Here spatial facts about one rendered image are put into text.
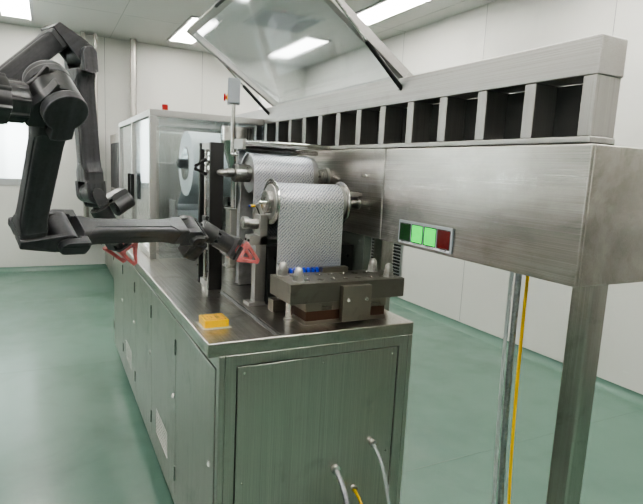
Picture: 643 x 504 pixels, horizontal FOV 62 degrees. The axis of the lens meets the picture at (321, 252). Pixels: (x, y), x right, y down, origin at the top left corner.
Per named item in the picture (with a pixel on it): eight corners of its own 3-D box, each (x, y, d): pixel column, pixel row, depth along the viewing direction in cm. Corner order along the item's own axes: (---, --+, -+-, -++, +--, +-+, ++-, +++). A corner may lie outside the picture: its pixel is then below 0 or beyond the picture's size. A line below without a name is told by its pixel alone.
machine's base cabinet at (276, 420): (113, 356, 374) (112, 234, 361) (204, 346, 403) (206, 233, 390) (210, 644, 153) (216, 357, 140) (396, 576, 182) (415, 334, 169)
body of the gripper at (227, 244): (234, 259, 160) (213, 247, 156) (223, 254, 168) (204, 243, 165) (245, 240, 160) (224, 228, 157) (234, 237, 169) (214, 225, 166)
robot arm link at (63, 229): (15, 265, 114) (-1, 231, 118) (79, 254, 124) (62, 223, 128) (46, 94, 87) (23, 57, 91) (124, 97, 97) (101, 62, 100)
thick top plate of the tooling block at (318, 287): (269, 292, 168) (270, 273, 167) (376, 285, 186) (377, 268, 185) (289, 305, 154) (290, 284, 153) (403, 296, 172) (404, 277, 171)
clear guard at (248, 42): (193, 32, 238) (193, 31, 238) (277, 105, 261) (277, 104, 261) (285, -47, 146) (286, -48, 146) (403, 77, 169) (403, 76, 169)
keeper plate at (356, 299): (338, 320, 162) (340, 285, 161) (366, 317, 167) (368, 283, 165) (342, 322, 160) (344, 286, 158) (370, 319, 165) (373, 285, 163)
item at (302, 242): (276, 274, 173) (278, 217, 170) (339, 271, 183) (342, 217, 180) (276, 274, 172) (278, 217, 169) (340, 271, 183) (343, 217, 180)
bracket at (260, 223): (242, 303, 181) (244, 213, 177) (259, 301, 184) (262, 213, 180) (246, 306, 177) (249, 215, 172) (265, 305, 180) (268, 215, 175)
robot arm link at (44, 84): (16, 125, 90) (5, 104, 92) (75, 130, 98) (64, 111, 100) (31, 80, 86) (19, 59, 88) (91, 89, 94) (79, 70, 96)
